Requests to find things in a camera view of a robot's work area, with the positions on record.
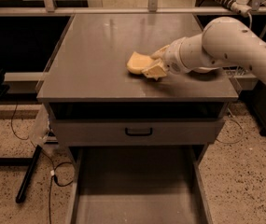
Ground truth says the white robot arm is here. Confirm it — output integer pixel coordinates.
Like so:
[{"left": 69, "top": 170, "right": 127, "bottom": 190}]
[{"left": 142, "top": 17, "right": 266, "bottom": 85}]

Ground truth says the black floor cable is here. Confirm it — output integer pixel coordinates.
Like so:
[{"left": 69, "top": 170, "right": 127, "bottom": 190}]
[{"left": 10, "top": 102, "right": 75, "bottom": 224}]

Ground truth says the open grey middle drawer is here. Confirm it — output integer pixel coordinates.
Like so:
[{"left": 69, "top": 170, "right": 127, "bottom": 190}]
[{"left": 65, "top": 146, "right": 213, "bottom": 224}]

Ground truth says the black table leg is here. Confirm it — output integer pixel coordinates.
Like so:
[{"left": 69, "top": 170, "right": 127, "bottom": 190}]
[{"left": 15, "top": 145, "right": 42, "bottom": 203}]

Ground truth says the clear plastic bag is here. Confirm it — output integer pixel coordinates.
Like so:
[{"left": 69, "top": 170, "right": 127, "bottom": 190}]
[{"left": 29, "top": 105, "right": 58, "bottom": 147}]

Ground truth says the white cable at right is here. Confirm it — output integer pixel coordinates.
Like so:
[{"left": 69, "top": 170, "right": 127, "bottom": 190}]
[{"left": 216, "top": 107, "right": 245, "bottom": 146}]

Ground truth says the grey metal rail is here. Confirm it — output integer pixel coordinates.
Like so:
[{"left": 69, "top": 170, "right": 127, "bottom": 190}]
[{"left": 0, "top": 6, "right": 266, "bottom": 17}]

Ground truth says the white striped power strip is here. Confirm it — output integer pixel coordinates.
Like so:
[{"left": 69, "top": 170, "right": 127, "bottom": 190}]
[{"left": 214, "top": 0, "right": 252, "bottom": 17}]

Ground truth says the yellow sponge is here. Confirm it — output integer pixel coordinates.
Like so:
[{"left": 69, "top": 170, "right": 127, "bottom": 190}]
[{"left": 126, "top": 51, "right": 154, "bottom": 75}]

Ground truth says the black drawer handle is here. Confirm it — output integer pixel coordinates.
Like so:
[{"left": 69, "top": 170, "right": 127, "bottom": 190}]
[{"left": 125, "top": 128, "right": 153, "bottom": 136}]

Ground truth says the grey drawer cabinet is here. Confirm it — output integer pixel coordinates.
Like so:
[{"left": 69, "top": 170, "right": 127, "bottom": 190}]
[{"left": 36, "top": 13, "right": 240, "bottom": 224}]

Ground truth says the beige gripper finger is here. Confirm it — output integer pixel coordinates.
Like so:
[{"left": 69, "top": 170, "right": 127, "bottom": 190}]
[
  {"left": 142, "top": 59, "right": 168, "bottom": 80},
  {"left": 150, "top": 45, "right": 169, "bottom": 60}
]

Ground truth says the white bowl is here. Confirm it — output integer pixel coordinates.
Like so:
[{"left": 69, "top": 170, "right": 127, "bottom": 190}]
[{"left": 193, "top": 67, "right": 218, "bottom": 74}]

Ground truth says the grey top drawer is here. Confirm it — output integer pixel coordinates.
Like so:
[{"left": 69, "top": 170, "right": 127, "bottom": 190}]
[{"left": 50, "top": 119, "right": 224, "bottom": 147}]

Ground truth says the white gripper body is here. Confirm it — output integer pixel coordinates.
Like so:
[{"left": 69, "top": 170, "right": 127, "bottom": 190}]
[{"left": 162, "top": 37, "right": 189, "bottom": 74}]

